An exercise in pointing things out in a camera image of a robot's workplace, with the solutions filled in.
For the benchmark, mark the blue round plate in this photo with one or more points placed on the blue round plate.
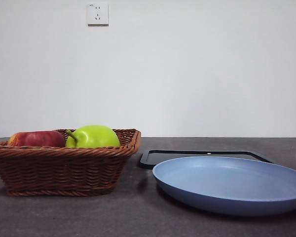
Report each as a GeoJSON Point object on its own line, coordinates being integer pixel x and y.
{"type": "Point", "coordinates": [224, 182]}

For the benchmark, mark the brown wicker basket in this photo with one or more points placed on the brown wicker basket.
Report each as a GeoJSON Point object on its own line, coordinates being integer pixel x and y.
{"type": "Point", "coordinates": [64, 170]}

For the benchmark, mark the black flat tray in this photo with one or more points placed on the black flat tray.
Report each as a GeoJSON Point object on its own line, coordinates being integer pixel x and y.
{"type": "Point", "coordinates": [148, 160]}

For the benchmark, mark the green apple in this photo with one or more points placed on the green apple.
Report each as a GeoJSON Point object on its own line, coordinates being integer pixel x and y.
{"type": "Point", "coordinates": [96, 137]}

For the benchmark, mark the red apple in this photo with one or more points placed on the red apple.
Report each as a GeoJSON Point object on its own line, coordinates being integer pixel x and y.
{"type": "Point", "coordinates": [37, 139]}

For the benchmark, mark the white wall socket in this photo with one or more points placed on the white wall socket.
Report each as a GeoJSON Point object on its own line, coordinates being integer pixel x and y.
{"type": "Point", "coordinates": [98, 14]}

